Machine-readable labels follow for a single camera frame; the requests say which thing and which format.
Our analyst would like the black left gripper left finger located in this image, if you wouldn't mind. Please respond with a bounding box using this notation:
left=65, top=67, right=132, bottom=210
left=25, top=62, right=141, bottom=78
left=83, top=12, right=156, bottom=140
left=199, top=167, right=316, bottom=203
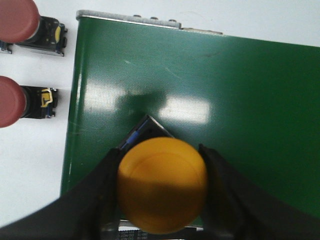
left=0, top=148, right=120, bottom=240

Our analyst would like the yellow mushroom push button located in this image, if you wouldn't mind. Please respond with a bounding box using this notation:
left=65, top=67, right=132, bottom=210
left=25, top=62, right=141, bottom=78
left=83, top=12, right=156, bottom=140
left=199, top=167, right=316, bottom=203
left=116, top=115, right=208, bottom=234

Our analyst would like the green conveyor belt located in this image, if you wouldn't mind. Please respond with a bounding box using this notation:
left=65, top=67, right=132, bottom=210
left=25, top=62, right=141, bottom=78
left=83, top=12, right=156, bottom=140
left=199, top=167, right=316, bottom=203
left=61, top=16, right=320, bottom=217

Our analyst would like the red mushroom push button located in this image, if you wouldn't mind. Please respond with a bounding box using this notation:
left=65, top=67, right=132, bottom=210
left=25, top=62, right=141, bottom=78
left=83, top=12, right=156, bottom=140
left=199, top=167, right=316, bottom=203
left=0, top=76, right=59, bottom=128
left=0, top=0, right=68, bottom=57

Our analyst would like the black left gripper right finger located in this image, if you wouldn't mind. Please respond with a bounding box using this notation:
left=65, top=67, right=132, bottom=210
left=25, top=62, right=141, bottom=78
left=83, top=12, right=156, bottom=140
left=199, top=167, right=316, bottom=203
left=198, top=144, right=320, bottom=240

